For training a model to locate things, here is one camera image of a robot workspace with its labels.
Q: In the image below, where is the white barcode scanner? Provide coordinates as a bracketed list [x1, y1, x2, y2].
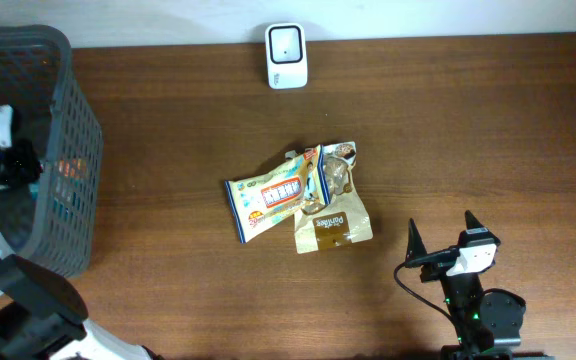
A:
[265, 23, 308, 90]

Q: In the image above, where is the dark grey plastic basket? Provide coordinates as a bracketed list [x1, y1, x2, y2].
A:
[0, 25, 103, 276]

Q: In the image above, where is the brown mushroom snack bag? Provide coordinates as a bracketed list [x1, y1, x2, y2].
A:
[294, 141, 373, 254]

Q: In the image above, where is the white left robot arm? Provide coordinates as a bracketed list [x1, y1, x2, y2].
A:
[0, 149, 157, 359]

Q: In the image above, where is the orange small tissue box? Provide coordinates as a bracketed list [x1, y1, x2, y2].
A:
[57, 158, 88, 183]

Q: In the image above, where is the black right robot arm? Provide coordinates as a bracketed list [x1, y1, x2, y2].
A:
[393, 211, 549, 360]

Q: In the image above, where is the yellow wet wipes pack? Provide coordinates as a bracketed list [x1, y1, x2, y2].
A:
[225, 145, 331, 244]

